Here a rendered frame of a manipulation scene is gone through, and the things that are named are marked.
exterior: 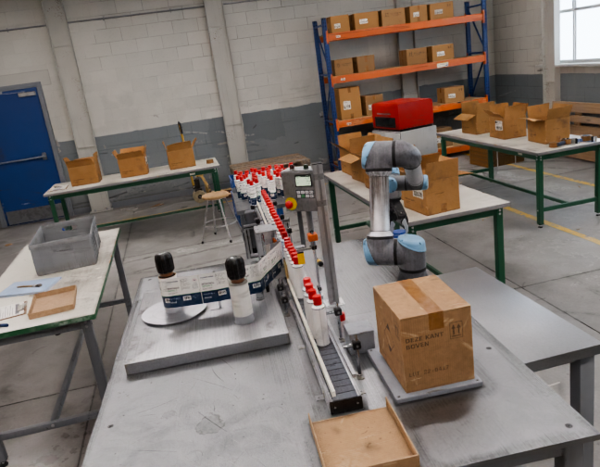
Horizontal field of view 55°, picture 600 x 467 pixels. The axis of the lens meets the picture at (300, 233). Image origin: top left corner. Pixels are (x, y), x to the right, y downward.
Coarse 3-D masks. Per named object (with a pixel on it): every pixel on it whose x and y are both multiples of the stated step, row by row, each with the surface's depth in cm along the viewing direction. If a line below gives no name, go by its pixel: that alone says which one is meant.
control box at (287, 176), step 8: (288, 168) 265; (296, 168) 262; (288, 176) 258; (312, 176) 253; (288, 184) 260; (312, 184) 254; (288, 192) 261; (288, 200) 262; (296, 200) 260; (304, 200) 259; (312, 200) 257; (296, 208) 262; (304, 208) 260; (312, 208) 258
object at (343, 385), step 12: (300, 300) 268; (312, 348) 228; (324, 348) 221; (324, 360) 212; (336, 360) 211; (336, 372) 203; (336, 384) 196; (348, 384) 195; (336, 396) 189; (348, 396) 188
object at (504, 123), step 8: (496, 104) 674; (504, 104) 676; (520, 104) 659; (528, 104) 645; (488, 112) 664; (496, 112) 675; (504, 112) 677; (512, 112) 642; (520, 112) 644; (496, 120) 658; (504, 120) 643; (512, 120) 645; (520, 120) 646; (496, 128) 660; (504, 128) 646; (512, 128) 647; (520, 128) 649; (496, 136) 665; (504, 136) 649; (512, 136) 650; (520, 136) 652
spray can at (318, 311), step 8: (320, 296) 218; (320, 304) 218; (312, 312) 220; (320, 312) 218; (320, 320) 219; (320, 328) 220; (320, 336) 221; (328, 336) 222; (320, 344) 222; (328, 344) 223
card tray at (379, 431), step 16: (352, 416) 185; (368, 416) 184; (384, 416) 183; (320, 432) 179; (336, 432) 178; (352, 432) 177; (368, 432) 176; (384, 432) 175; (400, 432) 174; (320, 448) 172; (336, 448) 171; (352, 448) 170; (368, 448) 169; (384, 448) 168; (400, 448) 167; (336, 464) 164; (352, 464) 163; (368, 464) 162; (384, 464) 157; (400, 464) 158; (416, 464) 159
